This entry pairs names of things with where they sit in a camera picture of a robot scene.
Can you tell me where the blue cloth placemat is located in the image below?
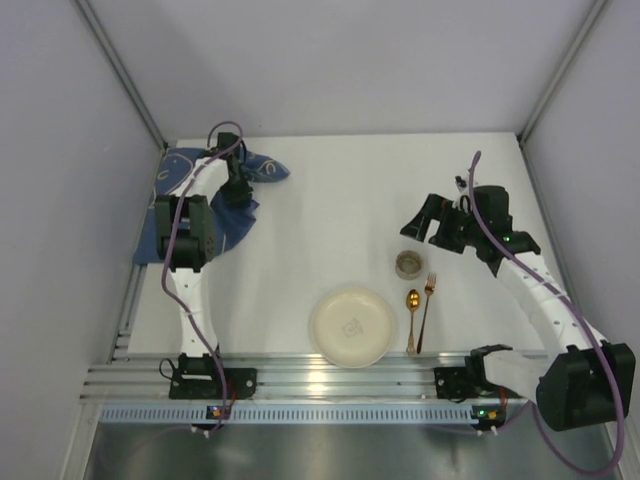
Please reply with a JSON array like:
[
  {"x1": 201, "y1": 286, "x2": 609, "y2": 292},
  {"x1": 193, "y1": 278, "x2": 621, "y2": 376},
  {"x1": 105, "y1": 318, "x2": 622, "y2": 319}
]
[{"x1": 133, "y1": 147, "x2": 290, "y2": 265}]

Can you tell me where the rose gold fork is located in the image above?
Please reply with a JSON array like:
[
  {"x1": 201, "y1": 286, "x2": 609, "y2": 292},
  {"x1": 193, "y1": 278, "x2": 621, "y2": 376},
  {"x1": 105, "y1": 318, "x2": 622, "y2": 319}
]
[{"x1": 416, "y1": 272, "x2": 437, "y2": 354}]

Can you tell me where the gold spoon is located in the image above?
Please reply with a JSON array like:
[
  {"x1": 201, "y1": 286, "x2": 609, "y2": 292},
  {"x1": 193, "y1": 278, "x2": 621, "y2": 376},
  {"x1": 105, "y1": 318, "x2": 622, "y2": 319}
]
[{"x1": 405, "y1": 289, "x2": 421, "y2": 356}]

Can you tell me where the cream round plate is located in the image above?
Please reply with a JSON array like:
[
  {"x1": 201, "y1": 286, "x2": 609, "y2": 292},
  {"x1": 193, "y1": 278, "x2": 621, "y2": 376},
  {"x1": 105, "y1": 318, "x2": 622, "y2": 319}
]
[{"x1": 308, "y1": 285, "x2": 397, "y2": 369}]

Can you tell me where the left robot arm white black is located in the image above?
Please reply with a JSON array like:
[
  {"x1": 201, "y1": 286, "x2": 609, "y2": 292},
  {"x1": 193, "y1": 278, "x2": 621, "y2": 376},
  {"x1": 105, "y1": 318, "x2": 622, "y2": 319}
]
[{"x1": 152, "y1": 132, "x2": 257, "y2": 358}]

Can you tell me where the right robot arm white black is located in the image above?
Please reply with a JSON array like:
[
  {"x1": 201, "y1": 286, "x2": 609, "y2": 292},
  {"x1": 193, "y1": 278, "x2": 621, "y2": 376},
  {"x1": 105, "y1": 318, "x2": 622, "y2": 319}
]
[{"x1": 400, "y1": 186, "x2": 636, "y2": 431}]

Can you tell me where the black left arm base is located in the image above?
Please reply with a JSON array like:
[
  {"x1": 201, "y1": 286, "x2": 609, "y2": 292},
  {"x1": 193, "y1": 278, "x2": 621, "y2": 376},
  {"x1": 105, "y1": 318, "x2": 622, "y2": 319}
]
[{"x1": 168, "y1": 354, "x2": 257, "y2": 400}]

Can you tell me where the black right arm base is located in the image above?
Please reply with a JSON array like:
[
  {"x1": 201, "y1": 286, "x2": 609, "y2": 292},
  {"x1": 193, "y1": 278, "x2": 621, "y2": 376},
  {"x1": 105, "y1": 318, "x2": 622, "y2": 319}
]
[{"x1": 434, "y1": 344, "x2": 512, "y2": 403}]

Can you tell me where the left aluminium frame post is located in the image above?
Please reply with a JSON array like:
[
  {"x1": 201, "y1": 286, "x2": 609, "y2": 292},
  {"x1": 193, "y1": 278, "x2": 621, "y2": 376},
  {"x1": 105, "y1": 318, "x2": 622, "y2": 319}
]
[{"x1": 71, "y1": 0, "x2": 168, "y2": 150}]

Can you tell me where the aluminium frame post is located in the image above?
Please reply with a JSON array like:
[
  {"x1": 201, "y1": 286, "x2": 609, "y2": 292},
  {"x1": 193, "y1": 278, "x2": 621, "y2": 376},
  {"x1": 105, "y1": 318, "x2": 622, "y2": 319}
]
[
  {"x1": 71, "y1": 0, "x2": 168, "y2": 150},
  {"x1": 516, "y1": 0, "x2": 611, "y2": 148}
]

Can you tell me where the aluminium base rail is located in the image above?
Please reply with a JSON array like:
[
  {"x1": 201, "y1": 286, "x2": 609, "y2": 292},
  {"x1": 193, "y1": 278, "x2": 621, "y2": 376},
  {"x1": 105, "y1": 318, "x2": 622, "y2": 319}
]
[{"x1": 80, "y1": 352, "x2": 464, "y2": 402}]

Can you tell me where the perforated cable duct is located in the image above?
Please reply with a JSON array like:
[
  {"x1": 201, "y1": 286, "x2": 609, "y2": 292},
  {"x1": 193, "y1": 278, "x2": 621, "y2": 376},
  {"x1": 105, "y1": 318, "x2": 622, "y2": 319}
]
[{"x1": 100, "y1": 403, "x2": 505, "y2": 426}]

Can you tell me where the right aluminium frame post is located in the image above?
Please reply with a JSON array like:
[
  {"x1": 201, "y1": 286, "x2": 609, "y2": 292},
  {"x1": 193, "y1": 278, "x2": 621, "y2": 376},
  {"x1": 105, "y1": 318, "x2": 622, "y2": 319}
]
[{"x1": 516, "y1": 0, "x2": 611, "y2": 148}]

